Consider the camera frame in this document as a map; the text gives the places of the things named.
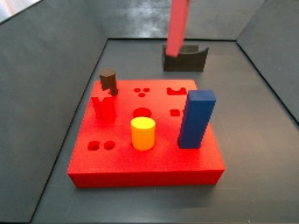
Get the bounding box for brown hexagonal peg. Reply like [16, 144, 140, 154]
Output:
[98, 68, 117, 96]

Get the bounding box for red star peg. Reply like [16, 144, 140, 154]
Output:
[90, 90, 117, 123]

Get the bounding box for yellow cylinder peg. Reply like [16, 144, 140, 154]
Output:
[130, 116, 154, 151]

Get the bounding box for blue square peg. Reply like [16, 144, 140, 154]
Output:
[177, 90, 216, 149]

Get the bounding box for red peg board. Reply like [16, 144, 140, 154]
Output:
[68, 80, 225, 188]

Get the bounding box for red double-square bar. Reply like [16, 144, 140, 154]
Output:
[165, 0, 191, 57]

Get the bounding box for black curved stand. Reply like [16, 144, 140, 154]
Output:
[162, 45, 209, 72]

